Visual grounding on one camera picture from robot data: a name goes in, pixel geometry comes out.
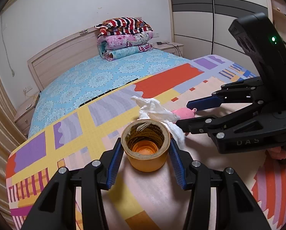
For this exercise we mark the right wooden nightstand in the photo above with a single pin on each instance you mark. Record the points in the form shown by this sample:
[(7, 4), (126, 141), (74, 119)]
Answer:
[(170, 47)]

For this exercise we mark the blue patterned bed sheet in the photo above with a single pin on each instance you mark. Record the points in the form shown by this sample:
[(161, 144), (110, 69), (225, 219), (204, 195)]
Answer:
[(92, 78)]

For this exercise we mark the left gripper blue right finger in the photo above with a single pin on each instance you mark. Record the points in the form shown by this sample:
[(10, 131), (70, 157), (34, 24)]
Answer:
[(176, 162)]

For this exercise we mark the wooden corner shelf unit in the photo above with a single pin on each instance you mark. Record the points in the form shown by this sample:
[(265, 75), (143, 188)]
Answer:
[(278, 8)]

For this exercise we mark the pink floral folded quilt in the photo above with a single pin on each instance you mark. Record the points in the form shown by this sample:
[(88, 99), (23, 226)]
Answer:
[(114, 42)]

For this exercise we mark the wooden nightstand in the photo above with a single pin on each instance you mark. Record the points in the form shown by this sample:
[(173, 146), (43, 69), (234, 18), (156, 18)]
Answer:
[(170, 47), (23, 117)]

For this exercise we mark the teal folded quilt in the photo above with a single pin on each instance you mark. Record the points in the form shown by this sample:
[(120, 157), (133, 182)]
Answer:
[(111, 55)]

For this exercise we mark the beige striped curtain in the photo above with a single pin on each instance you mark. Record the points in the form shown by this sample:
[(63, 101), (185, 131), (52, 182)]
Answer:
[(10, 138)]

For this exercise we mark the white wall socket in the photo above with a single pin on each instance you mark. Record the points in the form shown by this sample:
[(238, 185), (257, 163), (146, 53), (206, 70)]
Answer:
[(27, 89)]

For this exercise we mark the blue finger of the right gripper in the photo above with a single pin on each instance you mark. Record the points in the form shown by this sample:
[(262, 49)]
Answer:
[(205, 103), (197, 125)]

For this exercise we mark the black camera box right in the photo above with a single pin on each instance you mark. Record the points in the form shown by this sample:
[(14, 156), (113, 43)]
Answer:
[(260, 40)]

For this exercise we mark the striped red white folded blanket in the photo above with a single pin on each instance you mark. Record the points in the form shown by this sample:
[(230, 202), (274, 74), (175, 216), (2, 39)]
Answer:
[(122, 26)]

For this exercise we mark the person's right hand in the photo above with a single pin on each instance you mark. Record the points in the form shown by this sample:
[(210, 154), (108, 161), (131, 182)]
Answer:
[(277, 153)]

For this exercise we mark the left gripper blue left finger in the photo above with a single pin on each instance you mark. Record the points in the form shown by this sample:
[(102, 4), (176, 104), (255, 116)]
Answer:
[(114, 165)]

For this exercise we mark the left wooden nightstand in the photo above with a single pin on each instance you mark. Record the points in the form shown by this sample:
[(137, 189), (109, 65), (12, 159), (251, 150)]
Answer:
[(23, 117)]

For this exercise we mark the light wood headboard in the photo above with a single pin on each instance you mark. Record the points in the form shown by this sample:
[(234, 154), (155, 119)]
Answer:
[(59, 57)]

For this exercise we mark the crumpled white tissue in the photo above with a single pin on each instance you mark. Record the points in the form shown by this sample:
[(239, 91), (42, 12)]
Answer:
[(152, 109)]

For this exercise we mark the pink plush pig toy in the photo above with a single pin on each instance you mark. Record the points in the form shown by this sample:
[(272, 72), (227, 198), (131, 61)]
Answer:
[(185, 113)]

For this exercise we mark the white sliding door wardrobe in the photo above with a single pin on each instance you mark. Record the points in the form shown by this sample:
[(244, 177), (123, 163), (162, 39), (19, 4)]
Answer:
[(202, 27)]

